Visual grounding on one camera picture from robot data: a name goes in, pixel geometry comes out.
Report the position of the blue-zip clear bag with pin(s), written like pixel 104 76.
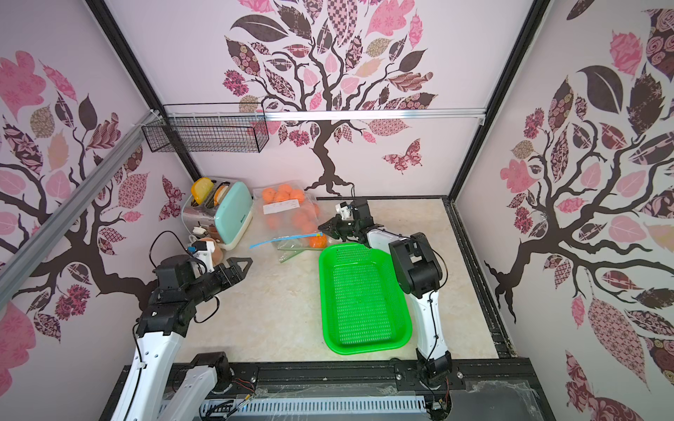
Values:
pixel 284 209

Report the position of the black wire wall basket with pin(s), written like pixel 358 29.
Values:
pixel 209 128

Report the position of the pink ceramic mug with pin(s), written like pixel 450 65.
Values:
pixel 218 255

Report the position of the yellow toast slice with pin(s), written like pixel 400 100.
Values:
pixel 201 189

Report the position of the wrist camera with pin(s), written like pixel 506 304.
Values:
pixel 203 251
pixel 345 211

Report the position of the green plastic basket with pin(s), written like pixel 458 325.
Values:
pixel 363 310

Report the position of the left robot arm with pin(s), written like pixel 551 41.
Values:
pixel 160 333

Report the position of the white cable duct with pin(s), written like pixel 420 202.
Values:
pixel 312 406

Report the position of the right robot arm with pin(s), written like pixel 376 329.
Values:
pixel 419 273

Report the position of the green-zip bag of oranges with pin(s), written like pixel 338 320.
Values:
pixel 292 246

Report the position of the mint green toaster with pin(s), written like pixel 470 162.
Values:
pixel 224 216

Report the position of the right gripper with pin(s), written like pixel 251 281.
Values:
pixel 340 229

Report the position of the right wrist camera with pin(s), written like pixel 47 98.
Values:
pixel 345 211

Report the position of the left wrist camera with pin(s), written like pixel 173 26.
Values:
pixel 203 251

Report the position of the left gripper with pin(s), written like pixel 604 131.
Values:
pixel 233 270

